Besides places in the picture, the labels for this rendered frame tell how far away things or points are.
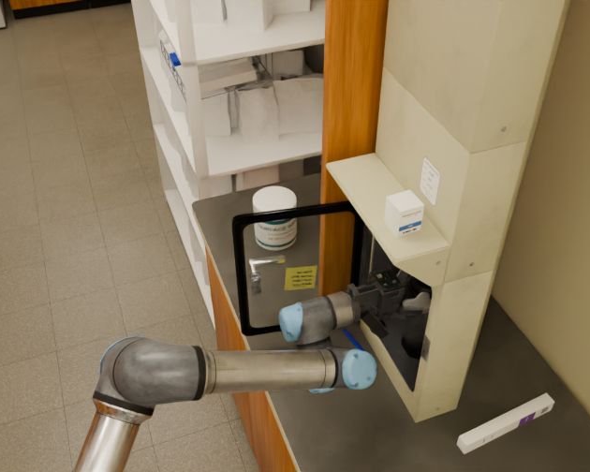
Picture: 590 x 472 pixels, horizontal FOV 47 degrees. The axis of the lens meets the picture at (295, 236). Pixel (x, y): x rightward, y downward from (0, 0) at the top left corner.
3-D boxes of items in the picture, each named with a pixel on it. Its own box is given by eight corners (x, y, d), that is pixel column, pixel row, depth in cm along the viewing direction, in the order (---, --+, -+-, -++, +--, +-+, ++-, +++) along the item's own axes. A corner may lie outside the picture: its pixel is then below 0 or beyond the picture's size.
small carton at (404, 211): (406, 213, 128) (409, 189, 124) (420, 229, 125) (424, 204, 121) (383, 221, 127) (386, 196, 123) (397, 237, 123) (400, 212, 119)
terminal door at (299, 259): (356, 318, 177) (365, 200, 150) (241, 336, 173) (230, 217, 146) (355, 317, 178) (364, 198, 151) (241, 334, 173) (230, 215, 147)
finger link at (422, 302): (447, 298, 144) (404, 296, 145) (443, 316, 148) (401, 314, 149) (446, 287, 147) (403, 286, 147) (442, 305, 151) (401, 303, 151)
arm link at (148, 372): (129, 342, 109) (381, 339, 131) (115, 339, 119) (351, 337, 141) (126, 415, 108) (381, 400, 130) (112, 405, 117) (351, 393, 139)
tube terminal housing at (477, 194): (440, 302, 188) (492, 45, 137) (506, 392, 165) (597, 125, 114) (359, 326, 182) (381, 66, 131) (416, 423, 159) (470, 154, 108)
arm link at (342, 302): (336, 335, 146) (322, 309, 151) (356, 330, 147) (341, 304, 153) (337, 312, 141) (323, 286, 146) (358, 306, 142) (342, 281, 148)
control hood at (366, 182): (371, 188, 151) (374, 151, 144) (444, 285, 128) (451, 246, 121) (323, 199, 148) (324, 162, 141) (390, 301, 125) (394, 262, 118)
